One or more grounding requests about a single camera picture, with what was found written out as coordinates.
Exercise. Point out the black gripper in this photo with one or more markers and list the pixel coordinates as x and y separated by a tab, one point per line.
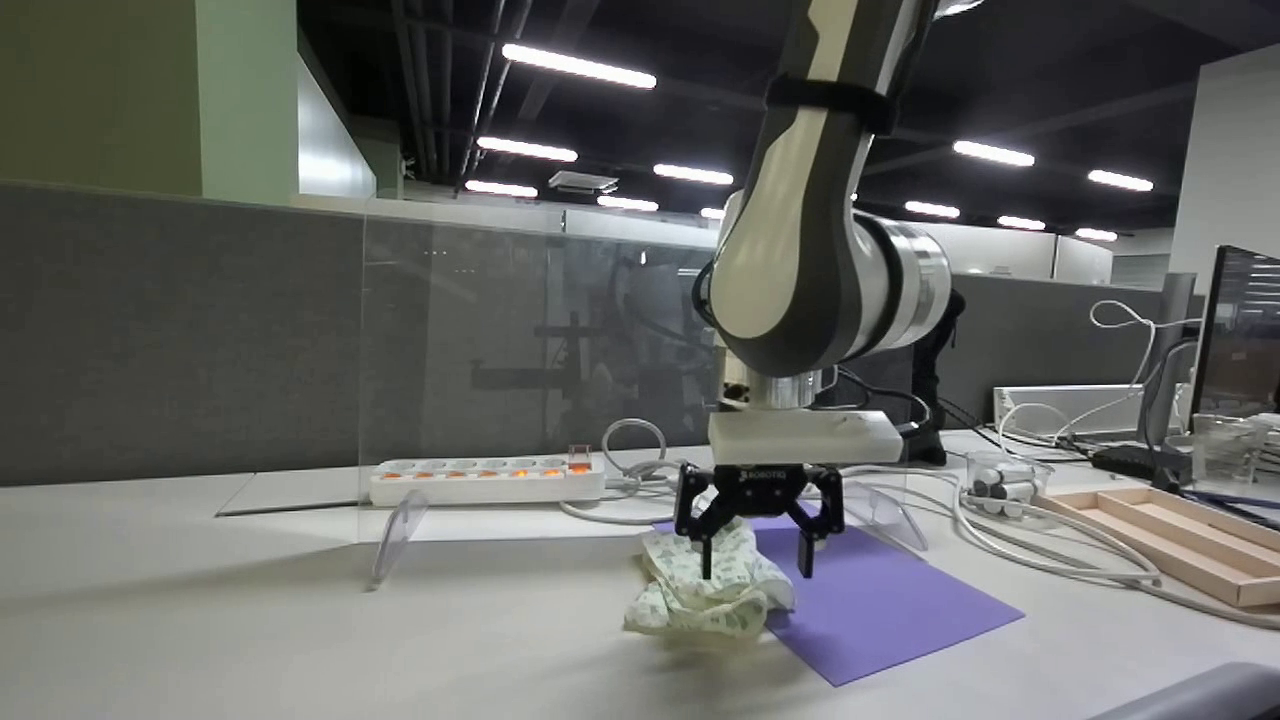
763	484

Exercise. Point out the pale green patterned cloth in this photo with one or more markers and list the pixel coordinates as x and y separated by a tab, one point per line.
704	600

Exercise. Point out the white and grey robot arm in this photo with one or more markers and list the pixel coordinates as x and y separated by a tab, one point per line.
802	242

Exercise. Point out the purple mat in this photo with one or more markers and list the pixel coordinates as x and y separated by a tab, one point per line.
883	606

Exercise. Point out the white plug adapter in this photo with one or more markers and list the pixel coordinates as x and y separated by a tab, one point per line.
1002	491

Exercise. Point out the white power strip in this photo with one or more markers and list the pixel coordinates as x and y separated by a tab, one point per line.
482	483

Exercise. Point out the clear acrylic screen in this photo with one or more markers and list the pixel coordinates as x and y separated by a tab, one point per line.
535	345

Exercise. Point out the white box unit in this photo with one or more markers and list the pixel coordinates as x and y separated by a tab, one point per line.
1066	411

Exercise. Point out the fluorescent ceiling light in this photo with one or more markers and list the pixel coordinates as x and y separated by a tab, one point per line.
627	201
1023	220
501	190
694	172
1122	182
526	148
577	65
1097	233
992	155
933	208

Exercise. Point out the wooden tray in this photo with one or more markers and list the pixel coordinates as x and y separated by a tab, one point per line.
1172	534

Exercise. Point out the dark computer monitor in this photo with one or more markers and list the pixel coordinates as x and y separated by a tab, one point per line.
1243	332

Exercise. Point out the grey partition panel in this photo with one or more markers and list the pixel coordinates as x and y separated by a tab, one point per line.
173	332

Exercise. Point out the green pillar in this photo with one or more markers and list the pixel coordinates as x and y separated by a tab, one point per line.
135	94

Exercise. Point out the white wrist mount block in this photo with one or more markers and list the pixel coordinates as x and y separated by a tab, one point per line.
802	439

